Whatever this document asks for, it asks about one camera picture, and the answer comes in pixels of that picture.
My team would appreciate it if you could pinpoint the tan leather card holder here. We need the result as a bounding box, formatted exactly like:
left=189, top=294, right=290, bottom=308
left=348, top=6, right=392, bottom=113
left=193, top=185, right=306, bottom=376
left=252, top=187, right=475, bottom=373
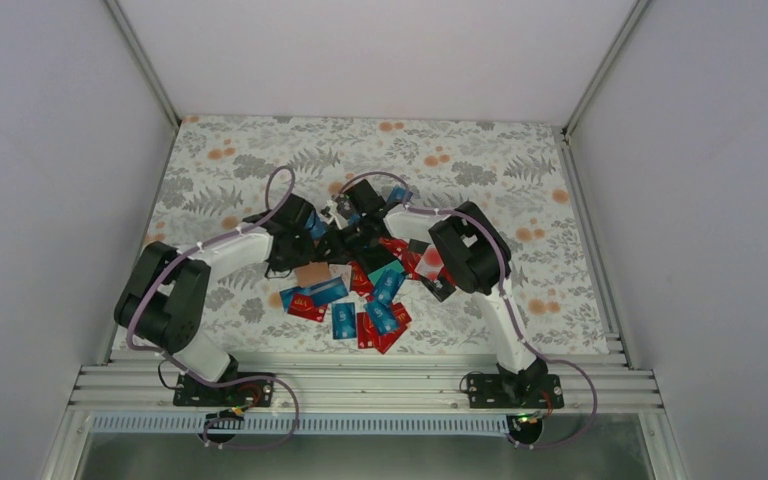
left=294, top=262, right=332, bottom=288

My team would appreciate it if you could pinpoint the teal striped card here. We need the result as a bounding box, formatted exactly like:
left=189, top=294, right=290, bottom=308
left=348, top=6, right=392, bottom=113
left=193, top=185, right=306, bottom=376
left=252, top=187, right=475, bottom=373
left=367, top=260, right=405, bottom=285

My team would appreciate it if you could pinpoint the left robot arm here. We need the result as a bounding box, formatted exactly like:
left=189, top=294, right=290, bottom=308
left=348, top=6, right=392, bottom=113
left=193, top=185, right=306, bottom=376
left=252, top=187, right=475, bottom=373
left=113, top=194, right=316, bottom=405

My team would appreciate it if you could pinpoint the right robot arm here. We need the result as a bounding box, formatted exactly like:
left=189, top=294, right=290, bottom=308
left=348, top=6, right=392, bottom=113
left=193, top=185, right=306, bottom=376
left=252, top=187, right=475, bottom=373
left=318, top=177, right=554, bottom=407

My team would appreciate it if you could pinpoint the blue card lower left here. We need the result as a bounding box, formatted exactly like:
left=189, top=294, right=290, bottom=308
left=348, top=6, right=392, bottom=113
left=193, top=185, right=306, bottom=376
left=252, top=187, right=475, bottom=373
left=279, top=278, right=349, bottom=311

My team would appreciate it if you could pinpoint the red card bottom left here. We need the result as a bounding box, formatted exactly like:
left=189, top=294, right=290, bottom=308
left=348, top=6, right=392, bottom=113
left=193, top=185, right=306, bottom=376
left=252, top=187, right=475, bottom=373
left=287, top=293, right=327, bottom=323

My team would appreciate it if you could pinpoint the red card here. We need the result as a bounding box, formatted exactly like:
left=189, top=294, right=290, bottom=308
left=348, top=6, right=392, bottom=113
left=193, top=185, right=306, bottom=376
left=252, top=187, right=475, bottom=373
left=287, top=293, right=327, bottom=323
left=356, top=302, right=412, bottom=354

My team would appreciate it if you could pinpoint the blue card top right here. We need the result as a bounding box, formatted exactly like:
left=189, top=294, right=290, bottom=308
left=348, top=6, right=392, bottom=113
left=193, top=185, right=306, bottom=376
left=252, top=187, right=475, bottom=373
left=387, top=186, right=413, bottom=206

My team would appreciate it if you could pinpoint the blue logo card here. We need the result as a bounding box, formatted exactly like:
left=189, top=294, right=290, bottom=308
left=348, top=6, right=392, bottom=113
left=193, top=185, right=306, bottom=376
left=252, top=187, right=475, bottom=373
left=364, top=300, right=400, bottom=335

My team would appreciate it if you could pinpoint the red card bottom centre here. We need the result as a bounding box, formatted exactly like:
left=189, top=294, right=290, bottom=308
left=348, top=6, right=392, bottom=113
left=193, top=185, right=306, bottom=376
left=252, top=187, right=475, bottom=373
left=356, top=302, right=412, bottom=354

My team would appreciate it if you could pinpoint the black card bottom right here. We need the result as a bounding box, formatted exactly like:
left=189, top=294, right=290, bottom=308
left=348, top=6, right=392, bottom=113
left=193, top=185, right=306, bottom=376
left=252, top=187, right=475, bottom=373
left=421, top=277, right=456, bottom=302

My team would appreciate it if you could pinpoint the floral patterned table mat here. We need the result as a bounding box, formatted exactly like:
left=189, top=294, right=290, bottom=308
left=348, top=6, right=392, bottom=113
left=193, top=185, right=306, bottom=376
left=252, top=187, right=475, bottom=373
left=146, top=115, right=608, bottom=357

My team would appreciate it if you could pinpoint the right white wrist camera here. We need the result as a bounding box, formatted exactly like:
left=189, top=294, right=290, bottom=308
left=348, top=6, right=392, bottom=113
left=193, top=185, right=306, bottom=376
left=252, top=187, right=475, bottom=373
left=320, top=200, right=349, bottom=229

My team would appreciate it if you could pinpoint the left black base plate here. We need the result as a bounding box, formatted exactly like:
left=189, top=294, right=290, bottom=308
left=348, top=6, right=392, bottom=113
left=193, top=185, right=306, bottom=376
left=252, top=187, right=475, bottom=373
left=172, top=372, right=275, bottom=408

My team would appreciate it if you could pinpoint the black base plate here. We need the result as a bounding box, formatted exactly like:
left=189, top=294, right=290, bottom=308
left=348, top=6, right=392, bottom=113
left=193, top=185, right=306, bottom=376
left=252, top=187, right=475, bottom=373
left=172, top=372, right=275, bottom=408
left=459, top=372, right=565, bottom=410

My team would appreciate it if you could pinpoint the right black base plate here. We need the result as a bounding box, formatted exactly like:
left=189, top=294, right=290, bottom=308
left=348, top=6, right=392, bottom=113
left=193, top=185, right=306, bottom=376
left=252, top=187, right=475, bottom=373
left=459, top=372, right=565, bottom=410

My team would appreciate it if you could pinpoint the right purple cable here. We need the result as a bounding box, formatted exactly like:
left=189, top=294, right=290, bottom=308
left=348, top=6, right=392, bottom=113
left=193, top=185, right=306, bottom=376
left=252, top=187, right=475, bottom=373
left=334, top=172, right=599, bottom=453

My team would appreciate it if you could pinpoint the aluminium rail frame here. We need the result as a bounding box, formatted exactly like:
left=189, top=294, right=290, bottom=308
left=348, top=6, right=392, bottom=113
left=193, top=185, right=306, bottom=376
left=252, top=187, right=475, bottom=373
left=69, top=350, right=664, bottom=414

